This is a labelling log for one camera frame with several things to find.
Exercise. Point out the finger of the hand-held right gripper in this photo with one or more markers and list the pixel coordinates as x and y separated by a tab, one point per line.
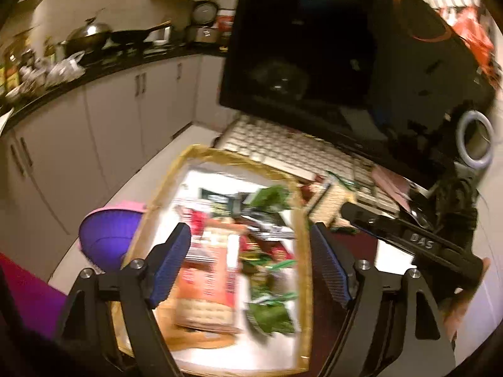
365	218

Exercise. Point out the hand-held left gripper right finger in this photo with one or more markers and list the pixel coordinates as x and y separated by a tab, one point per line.
330	267

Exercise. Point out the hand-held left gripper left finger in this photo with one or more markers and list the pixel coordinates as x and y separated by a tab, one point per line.
173	259

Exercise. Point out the beige cracker packet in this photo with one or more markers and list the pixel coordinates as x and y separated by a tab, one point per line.
330	204

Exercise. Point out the orange cracker packet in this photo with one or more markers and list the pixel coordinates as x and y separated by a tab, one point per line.
208	282

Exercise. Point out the long red snack packet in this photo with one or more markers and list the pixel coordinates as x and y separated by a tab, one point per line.
275	249

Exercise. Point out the brown green-edged snack packet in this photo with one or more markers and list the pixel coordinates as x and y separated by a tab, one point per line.
263	279

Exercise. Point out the silver foil snack packet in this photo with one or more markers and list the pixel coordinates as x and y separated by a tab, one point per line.
271	229

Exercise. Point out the dark green snack packet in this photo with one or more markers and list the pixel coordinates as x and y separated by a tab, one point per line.
220	198

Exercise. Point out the golden rimmed basket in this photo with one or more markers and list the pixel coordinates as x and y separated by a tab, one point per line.
204	171

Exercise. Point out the person's right hand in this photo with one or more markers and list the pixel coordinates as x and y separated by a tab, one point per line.
467	310

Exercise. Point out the maroon tablecloth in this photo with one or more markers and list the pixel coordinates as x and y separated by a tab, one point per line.
365	245

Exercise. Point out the black computer mouse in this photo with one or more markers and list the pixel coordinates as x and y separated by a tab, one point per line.
422	214

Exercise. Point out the white handwritten paper sheet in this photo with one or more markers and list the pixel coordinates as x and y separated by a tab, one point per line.
393	255

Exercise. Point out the pink plastic bag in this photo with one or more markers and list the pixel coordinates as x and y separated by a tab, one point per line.
389	182

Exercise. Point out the pink bowl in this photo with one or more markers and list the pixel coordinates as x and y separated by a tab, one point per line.
129	205

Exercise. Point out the purple bowl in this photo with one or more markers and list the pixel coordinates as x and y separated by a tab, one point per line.
106	235

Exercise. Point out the beige computer keyboard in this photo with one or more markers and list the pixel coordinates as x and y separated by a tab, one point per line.
275	145

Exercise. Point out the white kitchen cabinets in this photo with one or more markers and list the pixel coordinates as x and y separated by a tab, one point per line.
110	118

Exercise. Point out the black computer monitor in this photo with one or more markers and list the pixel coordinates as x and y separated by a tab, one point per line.
334	47

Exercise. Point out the black kitchen countertop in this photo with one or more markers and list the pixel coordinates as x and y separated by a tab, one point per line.
118	65

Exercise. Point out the red hanging decoration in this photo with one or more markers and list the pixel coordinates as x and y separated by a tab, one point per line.
471	35

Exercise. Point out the white plastic bag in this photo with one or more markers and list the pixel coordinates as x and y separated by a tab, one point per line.
65	68

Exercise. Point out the black frying pan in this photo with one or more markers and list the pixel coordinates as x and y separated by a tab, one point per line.
129	36

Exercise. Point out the rice cooker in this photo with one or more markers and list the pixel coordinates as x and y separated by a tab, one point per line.
202	33

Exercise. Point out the red box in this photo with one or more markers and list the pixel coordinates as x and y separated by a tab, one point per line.
226	27

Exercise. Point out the steel wok with lid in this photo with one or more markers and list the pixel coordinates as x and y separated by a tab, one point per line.
86	33

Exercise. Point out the row of bottles and jars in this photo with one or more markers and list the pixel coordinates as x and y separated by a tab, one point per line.
15	70

